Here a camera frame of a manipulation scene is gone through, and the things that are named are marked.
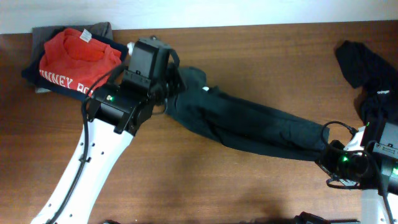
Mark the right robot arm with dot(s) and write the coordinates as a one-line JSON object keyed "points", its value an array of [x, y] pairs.
{"points": [[379, 193]]}

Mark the dark green t-shirt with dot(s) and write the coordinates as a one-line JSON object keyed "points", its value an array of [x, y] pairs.
{"points": [[244, 125]]}

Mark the folded navy t-shirt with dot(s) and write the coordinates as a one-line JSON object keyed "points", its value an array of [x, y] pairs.
{"points": [[116, 45]]}

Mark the black clothes pile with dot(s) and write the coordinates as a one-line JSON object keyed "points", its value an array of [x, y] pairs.
{"points": [[376, 77]]}

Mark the folded grey t-shirt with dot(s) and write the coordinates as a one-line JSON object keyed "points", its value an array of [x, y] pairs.
{"points": [[101, 31]]}

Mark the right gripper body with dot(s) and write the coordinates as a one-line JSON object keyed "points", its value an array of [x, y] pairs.
{"points": [[339, 164]]}

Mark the folded orange t-shirt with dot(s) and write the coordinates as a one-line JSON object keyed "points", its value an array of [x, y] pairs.
{"points": [[74, 60]]}

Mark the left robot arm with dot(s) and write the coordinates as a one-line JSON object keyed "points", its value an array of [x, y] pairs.
{"points": [[112, 114]]}

